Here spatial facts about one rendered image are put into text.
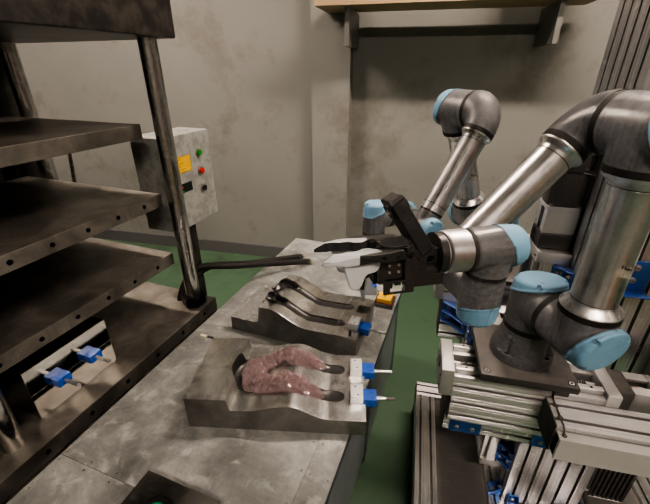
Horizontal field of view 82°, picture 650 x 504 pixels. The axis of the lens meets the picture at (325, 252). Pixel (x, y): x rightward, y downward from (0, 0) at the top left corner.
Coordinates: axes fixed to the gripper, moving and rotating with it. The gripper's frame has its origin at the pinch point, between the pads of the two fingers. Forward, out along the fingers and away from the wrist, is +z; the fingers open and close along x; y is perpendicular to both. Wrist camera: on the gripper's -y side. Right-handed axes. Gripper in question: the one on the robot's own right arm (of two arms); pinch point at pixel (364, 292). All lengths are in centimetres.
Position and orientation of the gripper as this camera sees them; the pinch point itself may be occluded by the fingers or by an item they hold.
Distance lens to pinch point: 140.4
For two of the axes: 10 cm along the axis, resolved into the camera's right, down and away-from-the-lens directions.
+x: 3.5, -4.1, 8.4
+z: 0.0, 9.0, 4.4
